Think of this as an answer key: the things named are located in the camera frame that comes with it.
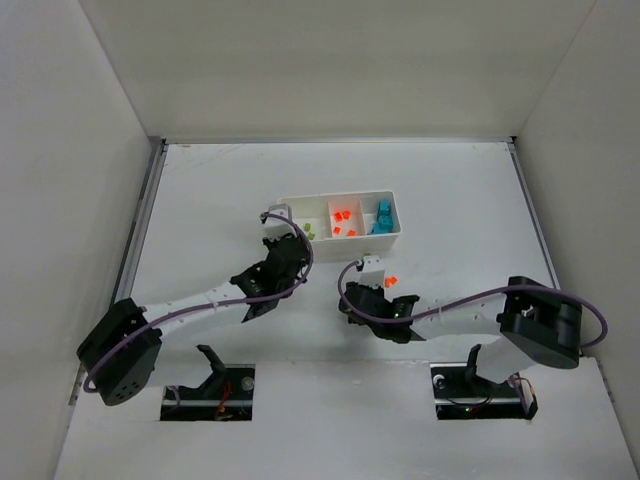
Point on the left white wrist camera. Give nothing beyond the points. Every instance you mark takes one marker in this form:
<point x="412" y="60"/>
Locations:
<point x="275" y="221"/>

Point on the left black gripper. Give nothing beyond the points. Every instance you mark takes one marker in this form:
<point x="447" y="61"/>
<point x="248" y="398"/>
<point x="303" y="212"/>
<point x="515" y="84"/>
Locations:
<point x="291" y="248"/>

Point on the white three-compartment sorting tray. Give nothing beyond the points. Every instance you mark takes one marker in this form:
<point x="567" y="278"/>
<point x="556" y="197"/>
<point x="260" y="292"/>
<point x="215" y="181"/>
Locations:
<point x="318" y="210"/>

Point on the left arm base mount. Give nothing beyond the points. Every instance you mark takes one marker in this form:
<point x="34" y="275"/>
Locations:
<point x="225" y="395"/>

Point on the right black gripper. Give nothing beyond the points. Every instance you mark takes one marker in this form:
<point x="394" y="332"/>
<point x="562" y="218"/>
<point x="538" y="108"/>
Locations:
<point x="361" y="298"/>

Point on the blue lego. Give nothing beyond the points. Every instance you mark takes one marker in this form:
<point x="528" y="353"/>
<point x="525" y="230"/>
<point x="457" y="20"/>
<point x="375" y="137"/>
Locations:
<point x="384" y="208"/>

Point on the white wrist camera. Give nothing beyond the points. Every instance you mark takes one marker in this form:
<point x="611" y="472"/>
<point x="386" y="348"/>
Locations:
<point x="372" y="272"/>
<point x="275" y="221"/>

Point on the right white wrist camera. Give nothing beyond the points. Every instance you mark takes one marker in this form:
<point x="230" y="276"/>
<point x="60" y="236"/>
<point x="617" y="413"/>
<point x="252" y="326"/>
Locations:
<point x="372" y="272"/>

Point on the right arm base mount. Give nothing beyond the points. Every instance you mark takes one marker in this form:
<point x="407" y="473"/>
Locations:
<point x="460" y="394"/>

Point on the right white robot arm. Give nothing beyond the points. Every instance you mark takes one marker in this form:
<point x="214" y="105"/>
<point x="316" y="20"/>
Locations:
<point x="530" y="323"/>

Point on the large blue lego brick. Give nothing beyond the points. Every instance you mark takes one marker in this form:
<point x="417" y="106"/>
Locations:
<point x="383" y="225"/>

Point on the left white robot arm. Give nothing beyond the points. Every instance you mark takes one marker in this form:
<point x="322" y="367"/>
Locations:
<point x="119" y="354"/>

